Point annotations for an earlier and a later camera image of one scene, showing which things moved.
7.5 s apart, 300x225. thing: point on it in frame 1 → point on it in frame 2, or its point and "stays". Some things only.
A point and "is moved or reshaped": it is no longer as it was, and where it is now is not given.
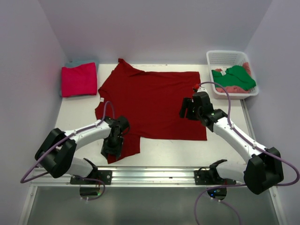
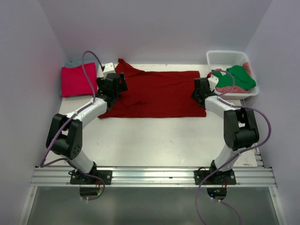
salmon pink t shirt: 233,89 stays
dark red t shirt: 150,102 is moved or reshaped
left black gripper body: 112,146 → 122,86
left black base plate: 105,176 stays
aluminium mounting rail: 137,176 stays
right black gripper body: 196,113 → 194,95
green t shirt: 235,75 stays
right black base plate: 204,177 stays
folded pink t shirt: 79,80 stays
